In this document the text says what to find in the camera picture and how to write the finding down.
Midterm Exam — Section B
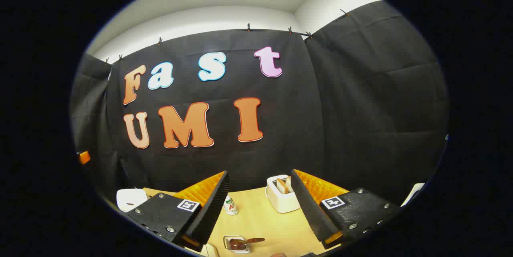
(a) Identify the white rice cooker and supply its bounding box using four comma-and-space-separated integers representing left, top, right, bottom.
116, 189, 148, 212

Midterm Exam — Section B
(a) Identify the white drink bottle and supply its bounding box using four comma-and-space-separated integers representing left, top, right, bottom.
224, 194, 238, 216

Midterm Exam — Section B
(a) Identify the white toaster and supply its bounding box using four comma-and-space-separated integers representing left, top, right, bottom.
265, 175, 301, 213

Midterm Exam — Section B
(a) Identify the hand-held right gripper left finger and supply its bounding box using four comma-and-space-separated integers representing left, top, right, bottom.
126, 171, 231, 253

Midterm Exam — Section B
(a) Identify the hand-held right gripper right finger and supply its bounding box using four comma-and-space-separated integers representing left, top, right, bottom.
291, 169, 401, 249

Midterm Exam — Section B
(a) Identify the cream tray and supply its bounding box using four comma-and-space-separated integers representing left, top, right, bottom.
192, 244, 219, 257

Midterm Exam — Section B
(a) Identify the brown wooden spoon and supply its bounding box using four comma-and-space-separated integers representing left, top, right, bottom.
228, 237, 265, 250

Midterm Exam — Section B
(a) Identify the white panel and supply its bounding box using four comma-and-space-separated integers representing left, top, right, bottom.
401, 183, 425, 207

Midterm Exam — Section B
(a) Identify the black backdrop cloth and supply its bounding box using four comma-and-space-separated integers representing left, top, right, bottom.
70, 0, 449, 209

